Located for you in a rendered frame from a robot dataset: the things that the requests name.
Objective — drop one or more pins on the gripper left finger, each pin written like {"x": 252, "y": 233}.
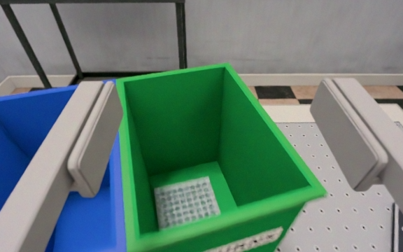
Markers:
{"x": 73, "y": 157}

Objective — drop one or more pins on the grey perforated base plate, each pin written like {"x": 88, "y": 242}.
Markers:
{"x": 341, "y": 220}

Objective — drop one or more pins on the blue bin with label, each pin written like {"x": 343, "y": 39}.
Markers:
{"x": 25, "y": 121}

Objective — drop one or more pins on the green bin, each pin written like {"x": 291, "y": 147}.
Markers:
{"x": 204, "y": 121}

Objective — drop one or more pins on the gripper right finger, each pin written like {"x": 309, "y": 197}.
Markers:
{"x": 365, "y": 142}

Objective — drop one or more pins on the white well plate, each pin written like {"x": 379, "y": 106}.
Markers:
{"x": 184, "y": 200}

